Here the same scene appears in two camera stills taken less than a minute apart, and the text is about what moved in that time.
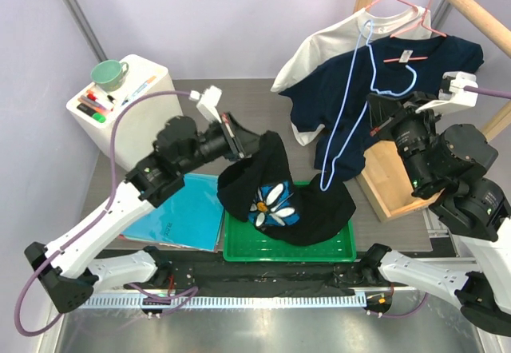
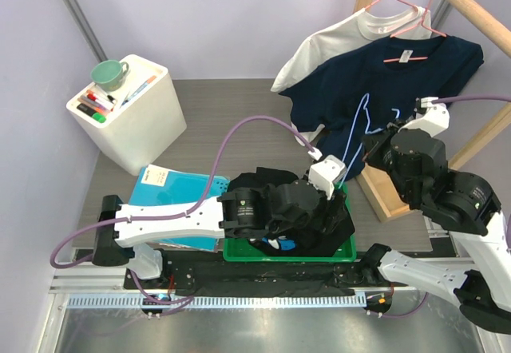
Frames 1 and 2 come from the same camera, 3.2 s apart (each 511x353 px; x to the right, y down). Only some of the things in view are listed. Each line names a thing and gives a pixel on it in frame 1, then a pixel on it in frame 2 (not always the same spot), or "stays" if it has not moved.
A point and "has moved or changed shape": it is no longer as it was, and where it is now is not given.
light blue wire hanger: x=324 y=183 → x=350 y=167
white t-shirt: x=358 y=31 stays
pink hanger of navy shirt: x=444 y=34 stays
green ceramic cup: x=108 y=74 stays
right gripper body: x=416 y=102 → x=377 y=153
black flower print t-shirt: x=262 y=190 has moved or changed shape
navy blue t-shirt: x=335 y=96 stays
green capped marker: x=99 y=117 stays
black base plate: x=207 y=272 stays
